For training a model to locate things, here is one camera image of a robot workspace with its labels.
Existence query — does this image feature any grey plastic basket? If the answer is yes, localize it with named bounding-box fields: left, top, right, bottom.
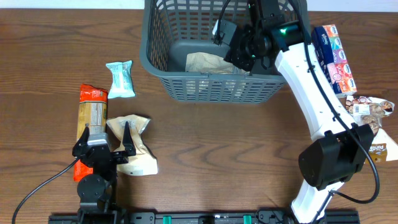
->
left=139, top=0, right=312, bottom=105

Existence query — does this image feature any dried mushroom bag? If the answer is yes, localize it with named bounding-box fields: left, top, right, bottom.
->
left=345, top=96, right=397, bottom=163

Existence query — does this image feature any blue tissue multipack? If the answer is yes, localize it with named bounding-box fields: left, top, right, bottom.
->
left=311, top=24, right=357, bottom=98

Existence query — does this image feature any orange red noodle package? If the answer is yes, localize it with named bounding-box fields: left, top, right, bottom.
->
left=73, top=83, right=109, bottom=182

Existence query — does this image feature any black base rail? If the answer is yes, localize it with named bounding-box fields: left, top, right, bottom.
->
left=48, top=210, right=361, bottom=224

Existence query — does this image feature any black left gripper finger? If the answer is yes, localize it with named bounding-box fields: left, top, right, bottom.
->
left=122, top=121, right=136, bottom=156
left=72, top=127, right=90, bottom=156

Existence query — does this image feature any beige paper pouch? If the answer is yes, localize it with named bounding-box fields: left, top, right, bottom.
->
left=185, top=52, right=249, bottom=75

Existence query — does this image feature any mint green snack packet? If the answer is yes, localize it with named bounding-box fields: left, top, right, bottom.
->
left=106, top=60, right=136, bottom=99

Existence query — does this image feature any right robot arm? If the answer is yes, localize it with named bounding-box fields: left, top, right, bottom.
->
left=213, top=1, right=374, bottom=223

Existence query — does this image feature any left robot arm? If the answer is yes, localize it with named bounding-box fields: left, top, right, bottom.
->
left=72, top=123, right=136, bottom=223

